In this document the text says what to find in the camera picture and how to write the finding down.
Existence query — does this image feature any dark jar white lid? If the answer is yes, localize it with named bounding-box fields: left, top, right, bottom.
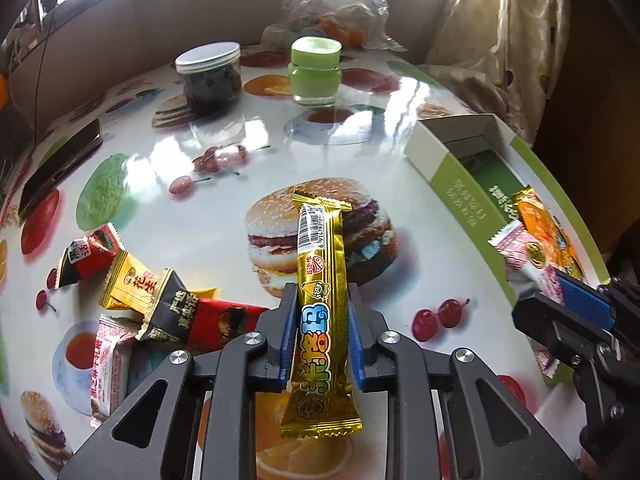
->
left=175, top=41, right=242, bottom=116

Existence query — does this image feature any pink white nougat candy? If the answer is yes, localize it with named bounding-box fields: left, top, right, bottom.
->
left=90, top=314, right=137, bottom=428
left=488, top=220, right=564, bottom=304

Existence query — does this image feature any green cream jar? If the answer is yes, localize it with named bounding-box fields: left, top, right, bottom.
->
left=288, top=36, right=342, bottom=106

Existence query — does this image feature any clear plastic bag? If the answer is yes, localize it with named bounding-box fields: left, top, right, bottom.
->
left=260, top=0, right=406, bottom=52

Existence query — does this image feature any gold candy bar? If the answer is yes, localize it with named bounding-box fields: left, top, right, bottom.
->
left=99, top=250, right=170, bottom=316

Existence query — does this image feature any black smartphone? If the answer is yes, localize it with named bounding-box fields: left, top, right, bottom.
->
left=18, top=119, right=103, bottom=220

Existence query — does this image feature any dark red gold snack pack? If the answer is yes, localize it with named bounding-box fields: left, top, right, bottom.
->
left=136, top=269, right=269, bottom=352

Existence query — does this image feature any beige patterned curtain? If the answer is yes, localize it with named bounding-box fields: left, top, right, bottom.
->
left=424, top=0, right=570, bottom=145

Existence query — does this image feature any green white cardboard box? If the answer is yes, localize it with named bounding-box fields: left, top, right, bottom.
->
left=393, top=115, right=610, bottom=387

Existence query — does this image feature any red triangular snack pack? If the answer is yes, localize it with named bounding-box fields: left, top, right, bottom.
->
left=54, top=222, right=125, bottom=288

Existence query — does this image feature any long gold yellow snack bar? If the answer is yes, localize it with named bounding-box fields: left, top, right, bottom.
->
left=280, top=190, right=362, bottom=439

